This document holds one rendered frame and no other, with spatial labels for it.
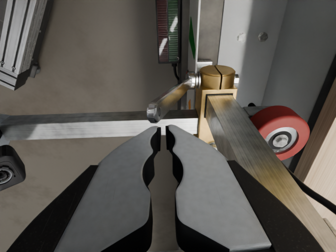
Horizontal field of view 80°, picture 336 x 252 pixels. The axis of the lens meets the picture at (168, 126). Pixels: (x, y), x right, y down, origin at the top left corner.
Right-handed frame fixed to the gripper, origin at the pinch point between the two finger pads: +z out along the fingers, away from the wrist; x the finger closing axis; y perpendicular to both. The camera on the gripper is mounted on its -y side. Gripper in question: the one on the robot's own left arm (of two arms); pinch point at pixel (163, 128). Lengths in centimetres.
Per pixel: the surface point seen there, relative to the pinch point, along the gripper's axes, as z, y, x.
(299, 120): 12.0, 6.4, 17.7
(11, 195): 107, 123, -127
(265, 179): -0.1, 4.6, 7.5
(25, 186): 106, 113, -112
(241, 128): 6.9, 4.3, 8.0
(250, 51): 40.5, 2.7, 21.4
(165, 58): 32.1, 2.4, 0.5
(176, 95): 6.0, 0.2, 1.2
